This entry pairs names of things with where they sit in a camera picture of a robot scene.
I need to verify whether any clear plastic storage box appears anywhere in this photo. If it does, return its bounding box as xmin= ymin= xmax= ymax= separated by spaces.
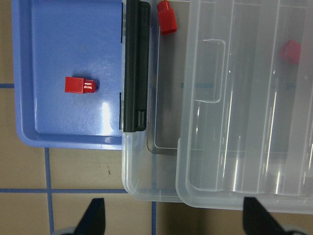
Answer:
xmin=120 ymin=0 xmax=189 ymax=202

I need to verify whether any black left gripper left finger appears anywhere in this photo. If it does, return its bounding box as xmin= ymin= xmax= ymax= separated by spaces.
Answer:
xmin=73 ymin=198 xmax=106 ymax=235

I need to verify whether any red block under lid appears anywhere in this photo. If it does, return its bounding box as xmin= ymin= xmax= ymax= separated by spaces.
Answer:
xmin=279 ymin=39 xmax=301 ymax=65

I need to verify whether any black box latch handle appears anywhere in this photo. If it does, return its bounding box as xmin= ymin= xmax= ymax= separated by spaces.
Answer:
xmin=123 ymin=0 xmax=151 ymax=133

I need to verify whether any blue plastic tray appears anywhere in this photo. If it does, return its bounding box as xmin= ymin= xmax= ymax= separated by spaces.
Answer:
xmin=11 ymin=0 xmax=122 ymax=150

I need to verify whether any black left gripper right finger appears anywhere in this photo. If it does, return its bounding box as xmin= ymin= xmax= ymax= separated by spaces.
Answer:
xmin=243 ymin=197 xmax=286 ymax=235

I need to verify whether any red block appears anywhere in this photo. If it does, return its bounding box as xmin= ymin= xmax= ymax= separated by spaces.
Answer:
xmin=65 ymin=77 xmax=97 ymax=94
xmin=279 ymin=39 xmax=301 ymax=65
xmin=157 ymin=0 xmax=177 ymax=35

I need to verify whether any clear plastic box lid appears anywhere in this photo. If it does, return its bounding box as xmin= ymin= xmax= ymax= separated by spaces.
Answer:
xmin=176 ymin=0 xmax=313 ymax=214

